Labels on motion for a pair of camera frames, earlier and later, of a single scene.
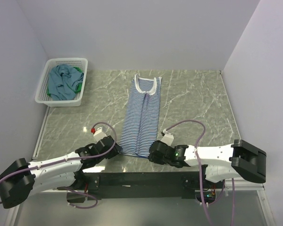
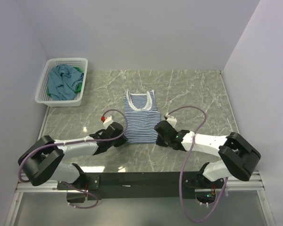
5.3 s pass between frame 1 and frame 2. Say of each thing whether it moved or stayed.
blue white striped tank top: moved
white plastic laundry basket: stayed
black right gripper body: moved
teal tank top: stayed
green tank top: stayed
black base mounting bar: stayed
